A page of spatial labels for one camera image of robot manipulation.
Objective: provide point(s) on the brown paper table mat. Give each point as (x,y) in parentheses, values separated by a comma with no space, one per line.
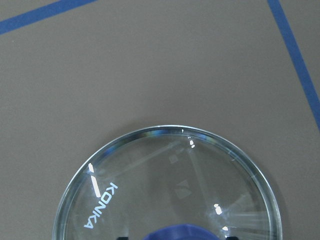
(72,82)

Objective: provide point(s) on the glass pot lid blue knob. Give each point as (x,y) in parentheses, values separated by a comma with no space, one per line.
(168,182)

